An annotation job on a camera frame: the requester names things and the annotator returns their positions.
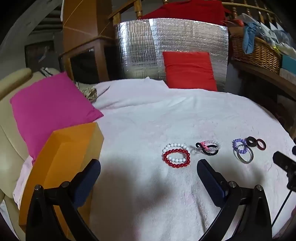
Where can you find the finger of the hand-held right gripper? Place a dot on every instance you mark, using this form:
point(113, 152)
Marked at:
point(283, 163)

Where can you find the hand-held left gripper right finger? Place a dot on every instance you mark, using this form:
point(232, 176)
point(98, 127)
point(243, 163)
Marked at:
point(211, 183)

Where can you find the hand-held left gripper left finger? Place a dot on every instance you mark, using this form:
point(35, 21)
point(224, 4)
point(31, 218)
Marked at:
point(86, 183)

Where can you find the orange cardboard box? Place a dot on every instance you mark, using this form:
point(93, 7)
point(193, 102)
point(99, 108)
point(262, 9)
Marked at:
point(64, 150)

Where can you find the silver bangle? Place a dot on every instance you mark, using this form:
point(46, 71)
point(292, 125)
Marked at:
point(242, 161)

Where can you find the pink pillow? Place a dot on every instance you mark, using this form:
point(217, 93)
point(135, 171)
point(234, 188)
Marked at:
point(50, 104)

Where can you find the beige sofa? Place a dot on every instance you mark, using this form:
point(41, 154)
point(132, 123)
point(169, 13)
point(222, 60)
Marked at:
point(9, 139)

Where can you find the white textured blanket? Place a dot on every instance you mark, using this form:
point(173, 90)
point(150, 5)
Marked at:
point(150, 115)

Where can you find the patterned beige cloth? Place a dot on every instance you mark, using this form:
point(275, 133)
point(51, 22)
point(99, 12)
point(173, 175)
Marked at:
point(89, 91)

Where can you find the teal box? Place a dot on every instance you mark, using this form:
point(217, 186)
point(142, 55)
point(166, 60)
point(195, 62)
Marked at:
point(289, 62)

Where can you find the wicker basket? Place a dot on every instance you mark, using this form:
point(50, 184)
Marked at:
point(261, 55)

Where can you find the red pillow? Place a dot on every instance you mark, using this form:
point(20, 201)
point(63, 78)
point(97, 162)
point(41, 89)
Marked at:
point(189, 69)

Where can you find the striped cloth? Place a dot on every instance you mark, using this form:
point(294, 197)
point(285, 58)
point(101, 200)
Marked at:
point(47, 71)

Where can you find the wooden cabinet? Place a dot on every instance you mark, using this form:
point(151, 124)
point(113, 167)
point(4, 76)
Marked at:
point(101, 58)

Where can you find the blue cloth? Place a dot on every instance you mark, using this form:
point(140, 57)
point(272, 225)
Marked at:
point(251, 39)

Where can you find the clear plastic bags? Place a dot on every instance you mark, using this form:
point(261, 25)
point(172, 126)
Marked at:
point(272, 32)

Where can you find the silver foil insulation sheet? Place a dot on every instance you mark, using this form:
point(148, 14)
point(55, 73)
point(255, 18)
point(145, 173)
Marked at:
point(138, 46)

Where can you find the wooden railing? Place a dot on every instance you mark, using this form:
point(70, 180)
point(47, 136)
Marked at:
point(252, 7)

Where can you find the large red cushion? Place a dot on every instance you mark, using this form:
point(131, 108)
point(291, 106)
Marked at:
point(189, 10)

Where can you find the dark picture frame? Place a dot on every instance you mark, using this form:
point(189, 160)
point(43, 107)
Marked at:
point(39, 55)

